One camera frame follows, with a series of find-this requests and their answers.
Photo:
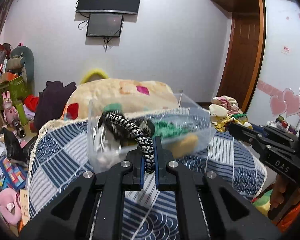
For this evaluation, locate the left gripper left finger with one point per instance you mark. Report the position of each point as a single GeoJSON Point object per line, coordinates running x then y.
{"type": "Point", "coordinates": [91, 207]}

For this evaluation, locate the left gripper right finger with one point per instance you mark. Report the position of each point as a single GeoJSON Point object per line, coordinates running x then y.
{"type": "Point", "coordinates": [207, 206]}

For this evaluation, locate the white drawstring pouch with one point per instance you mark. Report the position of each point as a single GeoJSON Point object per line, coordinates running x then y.
{"type": "Point", "coordinates": [106, 147]}

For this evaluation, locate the yellow sponge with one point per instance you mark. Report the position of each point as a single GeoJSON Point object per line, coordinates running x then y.
{"type": "Point", "coordinates": [184, 146]}

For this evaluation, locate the clear plastic storage box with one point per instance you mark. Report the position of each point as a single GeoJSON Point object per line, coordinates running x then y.
{"type": "Point", "coordinates": [187, 111]}

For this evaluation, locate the green knitted cloth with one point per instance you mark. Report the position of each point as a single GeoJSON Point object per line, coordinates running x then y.
{"type": "Point", "coordinates": [115, 121]}

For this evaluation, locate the pink plush pillow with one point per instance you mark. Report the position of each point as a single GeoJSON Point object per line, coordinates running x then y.
{"type": "Point", "coordinates": [10, 206]}

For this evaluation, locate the colourful book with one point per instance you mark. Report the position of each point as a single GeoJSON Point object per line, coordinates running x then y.
{"type": "Point", "coordinates": [14, 173]}

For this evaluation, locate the floral crumpled cloth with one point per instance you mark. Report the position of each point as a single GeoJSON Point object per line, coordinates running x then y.
{"type": "Point", "coordinates": [225, 110]}

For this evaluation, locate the brown wooden door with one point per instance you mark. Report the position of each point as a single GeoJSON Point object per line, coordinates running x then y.
{"type": "Point", "coordinates": [240, 69]}

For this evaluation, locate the green cylinder bottle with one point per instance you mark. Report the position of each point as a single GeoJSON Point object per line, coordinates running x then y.
{"type": "Point", "coordinates": [21, 112]}

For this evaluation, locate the dark purple garment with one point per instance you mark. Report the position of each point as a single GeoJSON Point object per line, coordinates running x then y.
{"type": "Point", "coordinates": [52, 101]}

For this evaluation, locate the pink rabbit toy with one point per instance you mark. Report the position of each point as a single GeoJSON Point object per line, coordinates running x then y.
{"type": "Point", "coordinates": [10, 112]}

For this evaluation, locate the red plush item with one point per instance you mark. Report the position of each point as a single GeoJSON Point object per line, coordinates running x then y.
{"type": "Point", "coordinates": [31, 102]}

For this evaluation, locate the green cardboard box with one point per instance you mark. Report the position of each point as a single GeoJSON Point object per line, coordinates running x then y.
{"type": "Point", "coordinates": [18, 89]}

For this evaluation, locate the green plush toy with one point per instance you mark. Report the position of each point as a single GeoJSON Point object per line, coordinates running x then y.
{"type": "Point", "coordinates": [22, 61]}

